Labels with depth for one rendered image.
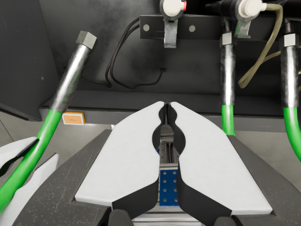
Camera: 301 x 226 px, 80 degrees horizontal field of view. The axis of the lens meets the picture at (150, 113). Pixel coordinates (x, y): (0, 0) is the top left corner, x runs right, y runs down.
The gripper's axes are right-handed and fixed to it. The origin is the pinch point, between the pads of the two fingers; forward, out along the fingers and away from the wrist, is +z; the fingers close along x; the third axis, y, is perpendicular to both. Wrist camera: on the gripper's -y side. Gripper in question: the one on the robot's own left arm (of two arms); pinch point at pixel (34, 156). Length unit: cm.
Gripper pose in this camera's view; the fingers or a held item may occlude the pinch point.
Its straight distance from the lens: 21.3
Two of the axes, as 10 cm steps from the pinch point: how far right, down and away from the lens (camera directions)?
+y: -2.6, 2.3, 9.4
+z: 5.8, -7.4, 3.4
